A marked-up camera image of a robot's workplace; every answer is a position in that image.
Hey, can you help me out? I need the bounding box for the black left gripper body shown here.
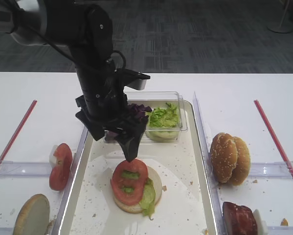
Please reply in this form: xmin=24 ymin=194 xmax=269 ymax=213
xmin=76 ymin=96 xmax=148 ymax=133

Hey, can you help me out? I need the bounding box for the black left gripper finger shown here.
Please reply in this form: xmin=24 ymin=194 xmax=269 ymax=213
xmin=84 ymin=122 xmax=105 ymax=141
xmin=115 ymin=129 xmax=145 ymax=162

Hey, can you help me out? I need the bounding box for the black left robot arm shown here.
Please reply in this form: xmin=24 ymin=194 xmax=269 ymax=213
xmin=0 ymin=0 xmax=150 ymax=162

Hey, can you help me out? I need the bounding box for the remaining tomato slice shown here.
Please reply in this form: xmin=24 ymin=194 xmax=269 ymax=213
xmin=49 ymin=143 xmax=73 ymax=191

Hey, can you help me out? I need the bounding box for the shredded green lettuce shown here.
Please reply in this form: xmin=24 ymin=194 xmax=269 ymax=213
xmin=149 ymin=103 xmax=179 ymax=128

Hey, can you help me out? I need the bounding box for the green lettuce leaf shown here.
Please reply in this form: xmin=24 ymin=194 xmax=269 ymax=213
xmin=120 ymin=170 xmax=157 ymax=220

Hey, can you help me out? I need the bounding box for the brown meat patty stack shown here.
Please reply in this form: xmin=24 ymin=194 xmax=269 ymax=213
xmin=223 ymin=202 xmax=258 ymax=235

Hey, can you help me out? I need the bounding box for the shredded purple cabbage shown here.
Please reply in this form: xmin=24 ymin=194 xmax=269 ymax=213
xmin=105 ymin=103 xmax=152 ymax=142

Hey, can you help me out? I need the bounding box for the bun bottom on tray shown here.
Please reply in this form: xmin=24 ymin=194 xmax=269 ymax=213
xmin=113 ymin=166 xmax=162 ymax=217

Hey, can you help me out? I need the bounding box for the clear plastic container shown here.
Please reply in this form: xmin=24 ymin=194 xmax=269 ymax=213
xmin=103 ymin=91 xmax=189 ymax=144

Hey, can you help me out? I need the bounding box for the white pusher block left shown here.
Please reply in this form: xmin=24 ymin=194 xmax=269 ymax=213
xmin=49 ymin=145 xmax=58 ymax=168

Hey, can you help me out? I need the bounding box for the metal serving tray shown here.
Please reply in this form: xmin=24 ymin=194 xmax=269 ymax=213
xmin=52 ymin=101 xmax=218 ymax=235

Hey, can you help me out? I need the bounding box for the white parchment paper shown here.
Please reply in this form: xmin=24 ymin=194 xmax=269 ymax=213
xmin=70 ymin=153 xmax=207 ymax=235

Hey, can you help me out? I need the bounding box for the sesame bun top, outer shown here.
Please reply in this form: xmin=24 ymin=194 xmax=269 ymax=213
xmin=210 ymin=133 xmax=238 ymax=184

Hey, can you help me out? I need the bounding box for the sesame bun , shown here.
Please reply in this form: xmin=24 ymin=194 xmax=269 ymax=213
xmin=229 ymin=137 xmax=251 ymax=186
xmin=210 ymin=133 xmax=238 ymax=184

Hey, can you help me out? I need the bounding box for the bun bottom standing left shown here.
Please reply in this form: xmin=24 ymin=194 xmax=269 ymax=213
xmin=13 ymin=194 xmax=50 ymax=235

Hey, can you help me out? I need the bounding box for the sesame bun top, inner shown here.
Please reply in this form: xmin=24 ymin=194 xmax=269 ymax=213
xmin=229 ymin=137 xmax=251 ymax=186

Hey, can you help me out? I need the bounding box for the white pusher block patty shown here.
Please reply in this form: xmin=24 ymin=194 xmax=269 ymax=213
xmin=253 ymin=209 xmax=269 ymax=235

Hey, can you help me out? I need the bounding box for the white stand base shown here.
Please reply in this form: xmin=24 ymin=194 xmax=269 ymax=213
xmin=267 ymin=0 xmax=293 ymax=34

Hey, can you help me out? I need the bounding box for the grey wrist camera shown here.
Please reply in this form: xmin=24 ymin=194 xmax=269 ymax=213
xmin=115 ymin=69 xmax=151 ymax=91

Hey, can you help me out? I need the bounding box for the clear left long rail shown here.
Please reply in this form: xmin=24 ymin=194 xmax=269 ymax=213
xmin=50 ymin=127 xmax=88 ymax=235

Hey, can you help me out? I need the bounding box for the clear long rail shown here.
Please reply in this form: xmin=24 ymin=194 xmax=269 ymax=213
xmin=50 ymin=127 xmax=88 ymax=235
xmin=193 ymin=93 xmax=227 ymax=235

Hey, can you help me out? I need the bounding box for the left red rail strip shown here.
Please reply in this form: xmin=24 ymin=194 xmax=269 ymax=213
xmin=0 ymin=100 xmax=37 ymax=165

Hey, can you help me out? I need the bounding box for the red rail strip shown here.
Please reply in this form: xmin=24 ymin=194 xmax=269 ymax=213
xmin=0 ymin=100 xmax=37 ymax=165
xmin=254 ymin=100 xmax=293 ymax=179

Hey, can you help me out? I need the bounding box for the clear right long rail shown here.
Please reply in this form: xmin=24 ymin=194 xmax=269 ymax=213
xmin=193 ymin=93 xmax=227 ymax=235

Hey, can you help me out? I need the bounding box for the clear left upper divider rail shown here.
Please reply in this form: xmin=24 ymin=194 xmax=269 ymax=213
xmin=0 ymin=161 xmax=52 ymax=178

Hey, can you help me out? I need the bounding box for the clear divider rail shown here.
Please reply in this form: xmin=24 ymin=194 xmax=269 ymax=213
xmin=248 ymin=161 xmax=293 ymax=179
xmin=0 ymin=161 xmax=52 ymax=178

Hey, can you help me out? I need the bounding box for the clear right upper divider rail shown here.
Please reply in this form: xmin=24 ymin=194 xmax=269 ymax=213
xmin=248 ymin=161 xmax=293 ymax=179

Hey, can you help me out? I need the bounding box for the right red rail strip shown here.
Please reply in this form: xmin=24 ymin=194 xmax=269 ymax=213
xmin=254 ymin=100 xmax=293 ymax=179

